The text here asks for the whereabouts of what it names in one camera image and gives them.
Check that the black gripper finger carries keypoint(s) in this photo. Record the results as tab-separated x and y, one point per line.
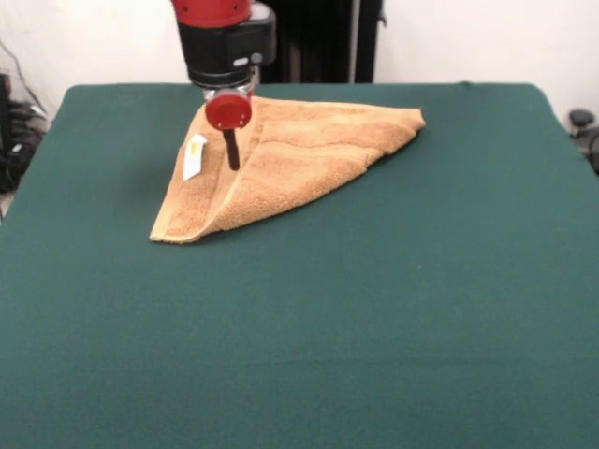
232	149

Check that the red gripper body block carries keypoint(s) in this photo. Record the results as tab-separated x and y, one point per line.
229	110

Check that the tan terry towel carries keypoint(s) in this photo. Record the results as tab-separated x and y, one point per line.
299	159

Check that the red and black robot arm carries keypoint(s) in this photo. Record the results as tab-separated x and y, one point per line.
220	42

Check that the black stand behind table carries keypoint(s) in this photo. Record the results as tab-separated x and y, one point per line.
327	42

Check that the dark green table cloth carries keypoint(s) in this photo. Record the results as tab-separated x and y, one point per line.
281	327

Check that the grey pedestal foot with caster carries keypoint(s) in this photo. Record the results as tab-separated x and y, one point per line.
580	118

